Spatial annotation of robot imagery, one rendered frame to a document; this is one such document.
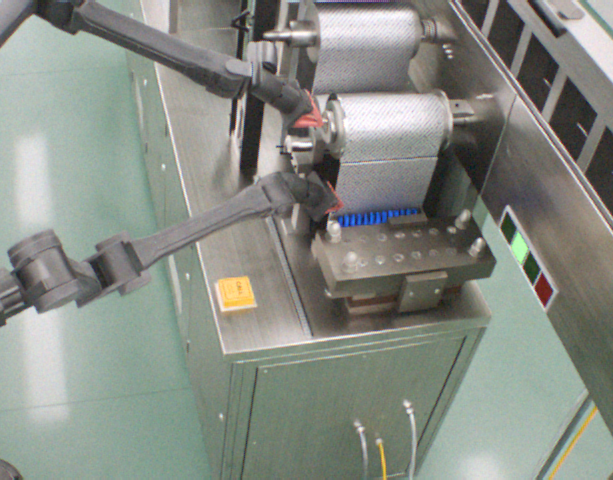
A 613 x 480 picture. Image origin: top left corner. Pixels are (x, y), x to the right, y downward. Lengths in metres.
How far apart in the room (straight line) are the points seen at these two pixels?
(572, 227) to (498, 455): 1.42
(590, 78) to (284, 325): 0.86
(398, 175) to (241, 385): 0.61
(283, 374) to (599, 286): 0.78
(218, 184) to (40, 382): 1.06
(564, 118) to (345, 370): 0.79
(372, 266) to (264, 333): 0.28
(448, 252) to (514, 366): 1.26
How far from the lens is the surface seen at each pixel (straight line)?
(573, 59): 1.64
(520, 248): 1.83
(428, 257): 1.96
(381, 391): 2.18
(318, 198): 1.88
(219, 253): 2.05
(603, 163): 1.64
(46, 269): 1.21
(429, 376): 2.20
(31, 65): 4.29
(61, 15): 1.79
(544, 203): 1.74
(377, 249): 1.94
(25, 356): 3.00
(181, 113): 2.46
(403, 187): 2.00
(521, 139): 1.80
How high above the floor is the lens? 2.39
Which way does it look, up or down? 45 degrees down
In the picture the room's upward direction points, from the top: 10 degrees clockwise
